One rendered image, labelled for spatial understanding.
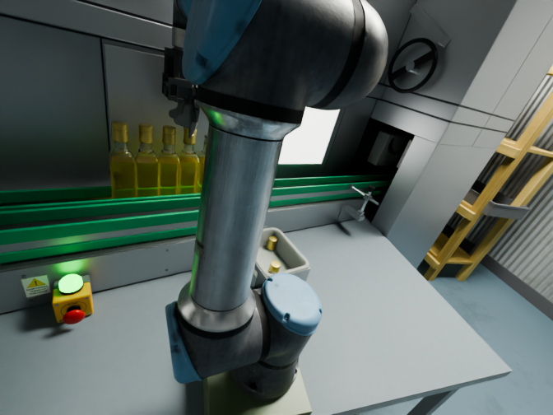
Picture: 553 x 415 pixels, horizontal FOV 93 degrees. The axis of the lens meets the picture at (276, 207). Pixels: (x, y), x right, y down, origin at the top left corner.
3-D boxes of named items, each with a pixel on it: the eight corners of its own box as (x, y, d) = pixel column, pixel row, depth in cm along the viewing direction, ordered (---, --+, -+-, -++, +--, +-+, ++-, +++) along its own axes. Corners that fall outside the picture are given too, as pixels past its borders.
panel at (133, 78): (318, 164, 134) (342, 94, 118) (322, 166, 132) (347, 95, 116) (112, 165, 84) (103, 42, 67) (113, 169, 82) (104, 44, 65)
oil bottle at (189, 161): (190, 205, 93) (195, 146, 83) (195, 213, 89) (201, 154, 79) (173, 206, 90) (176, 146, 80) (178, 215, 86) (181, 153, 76)
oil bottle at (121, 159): (133, 210, 83) (131, 145, 73) (137, 220, 79) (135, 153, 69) (113, 212, 80) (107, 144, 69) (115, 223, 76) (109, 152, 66)
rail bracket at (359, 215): (341, 215, 135) (358, 174, 124) (365, 234, 124) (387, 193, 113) (334, 216, 132) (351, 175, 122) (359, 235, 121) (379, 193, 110)
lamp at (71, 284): (83, 278, 65) (81, 269, 63) (83, 291, 62) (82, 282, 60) (59, 282, 62) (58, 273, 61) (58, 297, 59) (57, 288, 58)
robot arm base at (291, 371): (307, 385, 56) (324, 361, 51) (241, 413, 49) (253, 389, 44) (278, 323, 67) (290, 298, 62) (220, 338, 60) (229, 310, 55)
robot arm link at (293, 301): (314, 356, 52) (342, 314, 45) (250, 378, 45) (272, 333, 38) (288, 305, 60) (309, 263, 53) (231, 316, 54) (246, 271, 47)
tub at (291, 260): (271, 244, 106) (277, 226, 102) (305, 284, 91) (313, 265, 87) (232, 252, 96) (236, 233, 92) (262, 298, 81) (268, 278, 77)
